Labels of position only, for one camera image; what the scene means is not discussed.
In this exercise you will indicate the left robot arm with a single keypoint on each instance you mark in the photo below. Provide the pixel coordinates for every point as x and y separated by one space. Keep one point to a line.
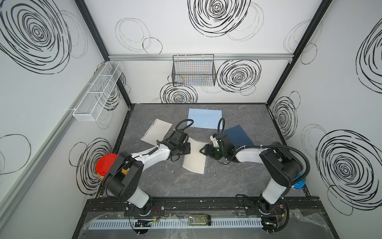
123 177

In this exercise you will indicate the green circuit box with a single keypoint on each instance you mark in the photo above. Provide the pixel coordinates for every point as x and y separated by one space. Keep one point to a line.
199 220

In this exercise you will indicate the light blue notebook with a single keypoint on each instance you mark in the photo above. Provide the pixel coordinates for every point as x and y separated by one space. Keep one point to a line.
203 118

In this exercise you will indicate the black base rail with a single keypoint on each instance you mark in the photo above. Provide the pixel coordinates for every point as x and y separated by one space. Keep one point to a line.
162 206

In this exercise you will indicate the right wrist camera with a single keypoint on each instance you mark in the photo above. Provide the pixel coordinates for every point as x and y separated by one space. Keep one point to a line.
214 140

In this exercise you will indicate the dark blue notebook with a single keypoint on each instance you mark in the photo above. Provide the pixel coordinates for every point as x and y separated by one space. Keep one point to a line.
238 136

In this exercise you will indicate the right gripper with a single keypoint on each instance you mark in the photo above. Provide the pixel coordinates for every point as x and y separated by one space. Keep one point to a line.
207 153

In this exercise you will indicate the white slotted cable duct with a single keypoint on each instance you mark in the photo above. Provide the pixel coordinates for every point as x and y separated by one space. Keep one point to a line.
216 223

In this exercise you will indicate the aluminium wall rail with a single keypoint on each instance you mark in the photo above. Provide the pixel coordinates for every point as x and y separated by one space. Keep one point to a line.
190 57

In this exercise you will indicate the black wire basket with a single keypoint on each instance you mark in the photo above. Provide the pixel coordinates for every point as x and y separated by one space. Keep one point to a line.
195 73

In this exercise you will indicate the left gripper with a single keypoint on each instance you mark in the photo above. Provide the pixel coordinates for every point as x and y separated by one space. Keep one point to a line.
188 150

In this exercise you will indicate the red lid yellow jar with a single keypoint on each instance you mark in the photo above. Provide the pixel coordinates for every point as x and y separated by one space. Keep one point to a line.
104 164

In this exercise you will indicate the white wire shelf basket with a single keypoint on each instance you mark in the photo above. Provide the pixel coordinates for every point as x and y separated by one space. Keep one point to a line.
99 91

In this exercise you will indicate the torn lined paper page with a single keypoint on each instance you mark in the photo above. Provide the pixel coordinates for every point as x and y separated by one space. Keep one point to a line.
156 132

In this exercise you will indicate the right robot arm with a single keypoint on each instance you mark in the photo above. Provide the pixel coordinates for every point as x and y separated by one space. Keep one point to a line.
286 165

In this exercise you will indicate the white lined spiral notebook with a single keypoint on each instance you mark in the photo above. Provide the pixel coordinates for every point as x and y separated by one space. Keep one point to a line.
195 161

